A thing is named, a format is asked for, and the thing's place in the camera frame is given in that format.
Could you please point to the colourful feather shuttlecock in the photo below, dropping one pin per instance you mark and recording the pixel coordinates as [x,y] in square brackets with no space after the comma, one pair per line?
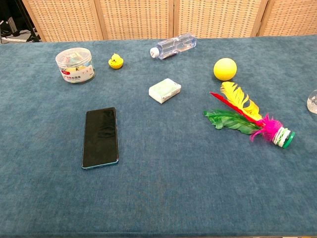
[267,126]

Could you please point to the black tripod stand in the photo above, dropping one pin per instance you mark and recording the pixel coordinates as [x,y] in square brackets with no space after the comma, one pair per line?
[24,22]

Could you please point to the white green tissue pack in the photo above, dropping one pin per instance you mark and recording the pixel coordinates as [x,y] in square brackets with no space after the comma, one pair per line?
[164,90]

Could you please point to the blue table cloth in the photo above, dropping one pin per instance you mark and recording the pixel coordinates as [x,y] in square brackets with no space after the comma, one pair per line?
[158,161]

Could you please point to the black smartphone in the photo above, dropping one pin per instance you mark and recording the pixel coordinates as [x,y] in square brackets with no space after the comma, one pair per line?
[100,137]

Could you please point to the yellow rubber duck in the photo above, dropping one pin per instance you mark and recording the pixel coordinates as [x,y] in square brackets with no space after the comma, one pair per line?
[115,62]

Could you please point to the clear plastic water bottle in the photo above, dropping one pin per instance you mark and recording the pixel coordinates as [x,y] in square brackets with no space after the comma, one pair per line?
[175,47]

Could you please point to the yellow ball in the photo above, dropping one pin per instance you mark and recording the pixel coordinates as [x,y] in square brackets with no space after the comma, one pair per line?
[225,69]

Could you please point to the clear jar of binder clips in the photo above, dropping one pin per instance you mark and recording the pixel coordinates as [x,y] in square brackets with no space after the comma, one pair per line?
[74,65]

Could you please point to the woven wooden folding screen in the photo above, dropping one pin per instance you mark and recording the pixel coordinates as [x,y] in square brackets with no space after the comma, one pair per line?
[158,17]

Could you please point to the clear glass object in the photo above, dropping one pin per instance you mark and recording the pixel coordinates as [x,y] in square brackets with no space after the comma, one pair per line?
[313,101]

